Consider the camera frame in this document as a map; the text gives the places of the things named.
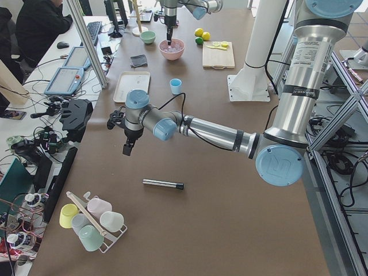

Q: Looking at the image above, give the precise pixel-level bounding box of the seated person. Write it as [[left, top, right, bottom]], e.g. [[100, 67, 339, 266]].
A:
[[16, 0, 73, 68]]

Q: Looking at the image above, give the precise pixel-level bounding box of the white plastic cup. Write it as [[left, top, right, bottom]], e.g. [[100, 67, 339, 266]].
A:
[[99, 211, 124, 232]]

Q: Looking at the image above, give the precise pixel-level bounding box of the yellow lemon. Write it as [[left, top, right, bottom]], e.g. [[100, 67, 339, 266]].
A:
[[194, 28, 204, 37], [201, 32, 211, 41]]

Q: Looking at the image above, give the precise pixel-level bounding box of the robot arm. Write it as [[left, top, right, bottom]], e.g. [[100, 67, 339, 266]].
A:
[[160, 0, 224, 45], [116, 1, 351, 187]]

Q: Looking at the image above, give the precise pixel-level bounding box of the yellow plastic cup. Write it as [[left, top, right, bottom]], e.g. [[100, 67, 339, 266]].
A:
[[59, 204, 79, 229]]

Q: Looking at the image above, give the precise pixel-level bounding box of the pink bowl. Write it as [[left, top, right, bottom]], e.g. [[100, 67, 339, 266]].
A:
[[159, 39, 185, 60]]

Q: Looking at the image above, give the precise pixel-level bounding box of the pink plastic cup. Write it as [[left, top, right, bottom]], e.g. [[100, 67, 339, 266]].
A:
[[87, 198, 112, 220]]

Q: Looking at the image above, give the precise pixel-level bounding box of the blue teach pendant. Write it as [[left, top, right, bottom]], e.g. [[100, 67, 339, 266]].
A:
[[63, 47, 91, 70], [44, 67, 84, 95]]

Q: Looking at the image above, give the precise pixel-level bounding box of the wooden cutting board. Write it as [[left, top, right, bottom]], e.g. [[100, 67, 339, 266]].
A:
[[202, 41, 235, 69]]

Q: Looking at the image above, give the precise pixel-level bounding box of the green lime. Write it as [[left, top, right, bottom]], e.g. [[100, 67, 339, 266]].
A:
[[195, 37, 204, 45]]

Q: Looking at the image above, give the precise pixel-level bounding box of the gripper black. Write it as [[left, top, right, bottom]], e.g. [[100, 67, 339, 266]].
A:
[[164, 15, 176, 45], [122, 128, 143, 156]]

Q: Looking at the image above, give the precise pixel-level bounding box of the grey plastic cup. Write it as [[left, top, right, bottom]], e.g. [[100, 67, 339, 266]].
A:
[[71, 213, 89, 235]]

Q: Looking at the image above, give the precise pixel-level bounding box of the yellow plastic knife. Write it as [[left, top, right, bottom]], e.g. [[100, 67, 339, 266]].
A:
[[206, 45, 227, 51]]

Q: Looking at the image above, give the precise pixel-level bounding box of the white wire cup rack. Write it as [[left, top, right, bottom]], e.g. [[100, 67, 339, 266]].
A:
[[66, 191, 128, 253]]

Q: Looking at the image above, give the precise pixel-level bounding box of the grey folded cloth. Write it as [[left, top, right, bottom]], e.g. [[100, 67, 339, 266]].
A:
[[130, 55, 148, 68]]

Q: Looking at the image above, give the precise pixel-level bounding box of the mint green bowl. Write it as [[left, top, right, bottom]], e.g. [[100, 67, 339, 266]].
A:
[[140, 30, 156, 44]]

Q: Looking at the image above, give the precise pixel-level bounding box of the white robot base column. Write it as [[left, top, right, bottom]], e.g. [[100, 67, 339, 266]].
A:
[[228, 0, 288, 102]]

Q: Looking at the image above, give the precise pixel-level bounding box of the cream tray with bear drawing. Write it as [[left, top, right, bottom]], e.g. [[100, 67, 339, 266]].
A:
[[113, 71, 151, 104]]

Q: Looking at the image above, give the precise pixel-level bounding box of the light blue plastic cup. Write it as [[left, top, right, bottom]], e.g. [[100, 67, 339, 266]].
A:
[[169, 78, 182, 95]]

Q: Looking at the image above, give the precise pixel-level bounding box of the mint green plastic cup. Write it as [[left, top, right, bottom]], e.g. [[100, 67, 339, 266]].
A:
[[78, 225, 104, 252]]

